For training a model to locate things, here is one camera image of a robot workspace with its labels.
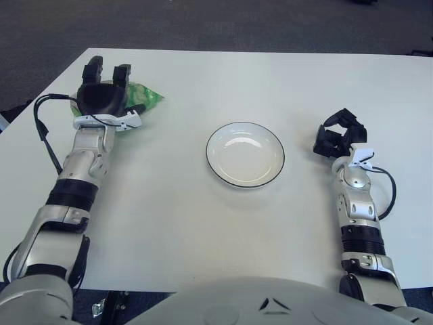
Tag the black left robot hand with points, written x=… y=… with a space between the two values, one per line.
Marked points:
x=101 y=100

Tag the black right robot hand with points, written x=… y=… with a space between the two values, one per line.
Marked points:
x=355 y=133

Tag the green potato chips bag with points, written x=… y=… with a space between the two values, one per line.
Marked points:
x=145 y=96

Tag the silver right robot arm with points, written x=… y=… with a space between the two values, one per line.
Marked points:
x=360 y=210

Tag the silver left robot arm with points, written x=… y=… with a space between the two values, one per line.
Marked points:
x=81 y=162

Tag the white plate black rim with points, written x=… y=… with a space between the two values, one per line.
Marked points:
x=245 y=155

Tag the white neighbouring table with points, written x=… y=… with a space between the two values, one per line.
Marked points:
x=2 y=122

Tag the black office chair base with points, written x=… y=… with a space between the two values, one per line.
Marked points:
x=423 y=53

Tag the grey robot torso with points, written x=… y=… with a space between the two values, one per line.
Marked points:
x=253 y=301

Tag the crumpled shiny wrapper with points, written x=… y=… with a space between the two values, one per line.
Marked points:
x=98 y=307

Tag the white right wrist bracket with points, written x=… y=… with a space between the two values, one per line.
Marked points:
x=362 y=155

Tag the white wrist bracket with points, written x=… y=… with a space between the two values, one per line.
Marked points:
x=128 y=120
x=362 y=155

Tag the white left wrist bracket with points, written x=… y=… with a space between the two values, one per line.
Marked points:
x=128 y=120

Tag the black frame under table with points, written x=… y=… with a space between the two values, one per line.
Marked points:
x=118 y=304

